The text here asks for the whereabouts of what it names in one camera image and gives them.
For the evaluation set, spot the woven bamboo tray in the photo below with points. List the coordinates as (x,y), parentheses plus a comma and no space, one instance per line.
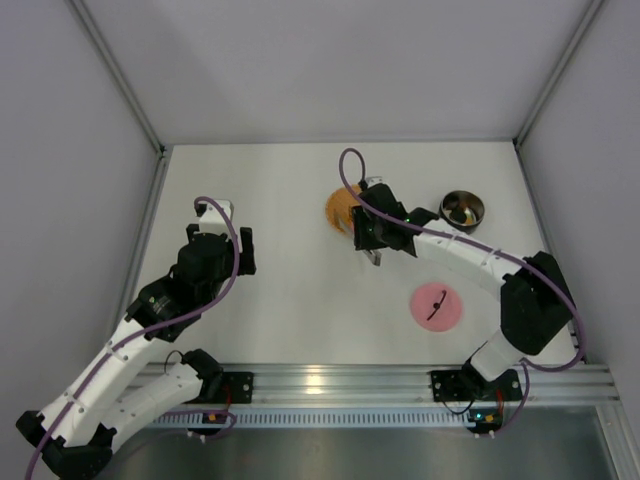
(340,207)

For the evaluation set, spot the steel lunch box bowl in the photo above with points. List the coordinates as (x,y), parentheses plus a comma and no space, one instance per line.
(463,200)

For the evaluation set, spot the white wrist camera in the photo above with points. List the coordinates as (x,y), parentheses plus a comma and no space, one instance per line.
(210,220)
(373,180)

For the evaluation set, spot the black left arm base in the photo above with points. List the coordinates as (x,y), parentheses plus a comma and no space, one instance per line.
(229,388)

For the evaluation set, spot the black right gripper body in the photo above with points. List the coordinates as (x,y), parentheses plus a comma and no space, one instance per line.
(362,228)

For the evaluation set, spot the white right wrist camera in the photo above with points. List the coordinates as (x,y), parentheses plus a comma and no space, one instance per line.
(373,180)

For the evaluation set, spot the aluminium frame post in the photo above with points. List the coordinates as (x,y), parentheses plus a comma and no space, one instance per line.
(577,36)
(99,43)

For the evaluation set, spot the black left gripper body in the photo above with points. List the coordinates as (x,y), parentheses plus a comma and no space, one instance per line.
(246,250)

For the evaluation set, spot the right aluminium frame post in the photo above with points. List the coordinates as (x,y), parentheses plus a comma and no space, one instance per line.
(577,36)

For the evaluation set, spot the grey slotted cable duct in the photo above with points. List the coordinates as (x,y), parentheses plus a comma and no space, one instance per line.
(343,417)

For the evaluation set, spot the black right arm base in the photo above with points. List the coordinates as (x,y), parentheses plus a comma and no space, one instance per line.
(455,385)

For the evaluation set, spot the aluminium mounting rail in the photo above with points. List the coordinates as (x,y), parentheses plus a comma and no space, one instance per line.
(410,385)

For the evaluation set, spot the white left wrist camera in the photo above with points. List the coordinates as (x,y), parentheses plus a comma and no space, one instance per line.
(210,220)

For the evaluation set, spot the left aluminium frame post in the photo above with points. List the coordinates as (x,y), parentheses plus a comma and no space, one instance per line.
(99,43)

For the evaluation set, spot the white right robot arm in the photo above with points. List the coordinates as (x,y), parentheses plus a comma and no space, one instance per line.
(535,303)

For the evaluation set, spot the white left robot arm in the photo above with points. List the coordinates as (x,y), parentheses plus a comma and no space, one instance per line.
(77,435)

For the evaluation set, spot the pink lunch box lid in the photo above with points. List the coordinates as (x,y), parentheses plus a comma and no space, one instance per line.
(436,307)

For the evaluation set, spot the black round cookie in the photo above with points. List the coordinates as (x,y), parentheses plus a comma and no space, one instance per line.
(458,216)

